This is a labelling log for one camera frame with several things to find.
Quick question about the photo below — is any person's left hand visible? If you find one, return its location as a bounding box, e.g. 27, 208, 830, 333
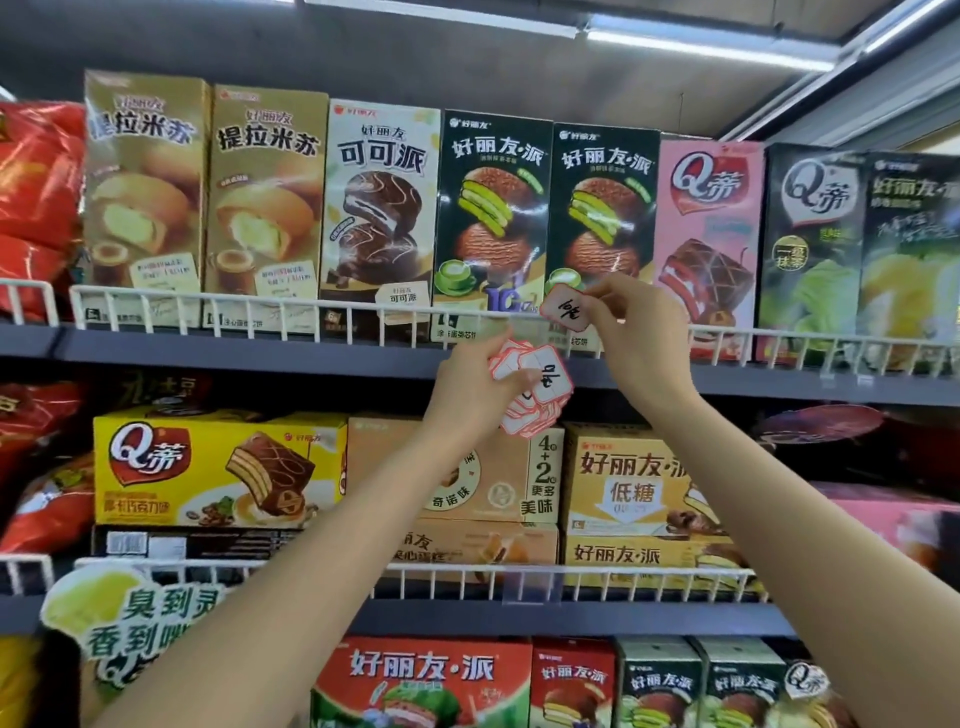
421, 329, 541, 455

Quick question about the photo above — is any person's right hand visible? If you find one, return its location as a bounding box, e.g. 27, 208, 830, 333
581, 271, 703, 421

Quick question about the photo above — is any stack of red-bordered price tags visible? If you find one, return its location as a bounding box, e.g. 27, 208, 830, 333
488, 338, 576, 440

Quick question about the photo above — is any single red-bordered white label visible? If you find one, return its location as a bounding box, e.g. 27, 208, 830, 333
538, 283, 594, 334

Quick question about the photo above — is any dark grey metal shelf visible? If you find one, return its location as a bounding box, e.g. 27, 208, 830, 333
0, 278, 960, 728

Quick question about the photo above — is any person's left forearm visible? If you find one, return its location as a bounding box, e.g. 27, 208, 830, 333
93, 427, 500, 728

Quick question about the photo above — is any person's right forearm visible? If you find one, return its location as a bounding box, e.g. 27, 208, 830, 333
652, 389, 960, 728

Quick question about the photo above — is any clear plastic label holder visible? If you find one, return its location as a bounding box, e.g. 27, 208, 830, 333
500, 566, 565, 604
479, 311, 543, 352

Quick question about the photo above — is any green white cutout shelf sign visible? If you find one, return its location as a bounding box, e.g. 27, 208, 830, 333
39, 562, 230, 690

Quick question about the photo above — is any beige cake box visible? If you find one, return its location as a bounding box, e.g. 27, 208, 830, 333
386, 518, 562, 567
346, 416, 567, 524

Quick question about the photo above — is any yellow pie box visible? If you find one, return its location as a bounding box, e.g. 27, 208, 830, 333
562, 533, 763, 595
562, 422, 725, 539

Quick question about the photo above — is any tall pink cake box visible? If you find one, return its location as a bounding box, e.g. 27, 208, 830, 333
652, 134, 768, 363

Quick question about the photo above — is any tall dark green pie box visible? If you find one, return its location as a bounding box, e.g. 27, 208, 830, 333
432, 110, 556, 348
545, 122, 663, 355

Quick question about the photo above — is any tall black green cake box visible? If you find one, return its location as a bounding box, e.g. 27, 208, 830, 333
755, 142, 873, 370

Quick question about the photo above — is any white chocolate pie box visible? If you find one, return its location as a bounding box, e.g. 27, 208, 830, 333
320, 98, 444, 344

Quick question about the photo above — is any red green pie box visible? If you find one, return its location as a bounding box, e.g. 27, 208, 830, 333
309, 635, 535, 728

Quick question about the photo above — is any tall dark yellow-green box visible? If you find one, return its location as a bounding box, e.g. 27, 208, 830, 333
858, 152, 960, 374

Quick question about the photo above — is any flat black box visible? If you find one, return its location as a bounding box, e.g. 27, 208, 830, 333
89, 523, 303, 562

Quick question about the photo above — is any tall gold cake box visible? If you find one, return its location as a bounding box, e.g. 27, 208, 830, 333
80, 69, 213, 331
203, 83, 331, 337

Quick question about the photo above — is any yellow cake box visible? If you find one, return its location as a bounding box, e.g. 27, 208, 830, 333
92, 408, 352, 532

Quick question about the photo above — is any flat pink box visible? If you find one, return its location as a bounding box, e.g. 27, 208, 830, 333
812, 479, 960, 575

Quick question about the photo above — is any small red pie box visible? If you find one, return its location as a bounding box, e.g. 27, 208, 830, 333
528, 637, 619, 728

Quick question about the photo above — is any ceiling tube light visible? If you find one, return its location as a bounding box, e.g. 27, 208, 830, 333
584, 14, 840, 74
303, 0, 580, 40

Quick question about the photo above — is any small green pie box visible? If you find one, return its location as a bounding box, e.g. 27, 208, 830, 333
688, 635, 790, 728
613, 635, 706, 728

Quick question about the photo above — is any small dark cake box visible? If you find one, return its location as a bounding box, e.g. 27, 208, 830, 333
779, 658, 860, 728

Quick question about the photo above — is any slanted ceiling strip light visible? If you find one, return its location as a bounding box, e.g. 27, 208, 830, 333
719, 0, 960, 144

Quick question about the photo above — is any large red potato stick bag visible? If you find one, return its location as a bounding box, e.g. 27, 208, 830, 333
0, 101, 89, 325

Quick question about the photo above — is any yellow potato stick bag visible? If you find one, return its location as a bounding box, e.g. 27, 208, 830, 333
0, 635, 40, 728

